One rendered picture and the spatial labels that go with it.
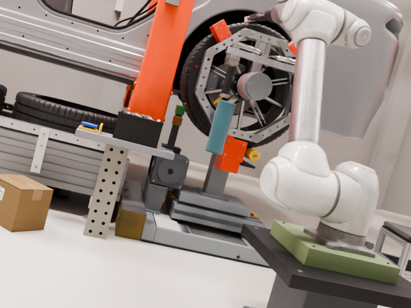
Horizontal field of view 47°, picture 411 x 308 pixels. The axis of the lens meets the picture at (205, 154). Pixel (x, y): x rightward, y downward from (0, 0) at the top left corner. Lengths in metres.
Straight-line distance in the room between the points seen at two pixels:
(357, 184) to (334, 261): 0.25
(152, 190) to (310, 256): 1.26
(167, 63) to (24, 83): 4.08
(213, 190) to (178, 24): 0.91
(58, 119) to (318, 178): 1.45
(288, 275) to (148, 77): 1.26
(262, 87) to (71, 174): 1.01
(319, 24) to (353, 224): 0.67
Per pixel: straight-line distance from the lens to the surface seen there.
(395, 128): 7.14
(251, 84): 2.30
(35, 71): 6.20
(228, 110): 2.29
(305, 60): 1.64
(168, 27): 2.30
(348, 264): 1.53
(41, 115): 2.52
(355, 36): 1.77
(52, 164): 2.39
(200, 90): 2.39
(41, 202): 2.08
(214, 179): 2.61
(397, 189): 7.46
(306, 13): 1.70
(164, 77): 2.28
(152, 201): 2.55
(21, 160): 2.41
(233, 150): 2.44
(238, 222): 2.55
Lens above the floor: 0.65
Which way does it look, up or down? 5 degrees down
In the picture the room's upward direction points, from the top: 15 degrees clockwise
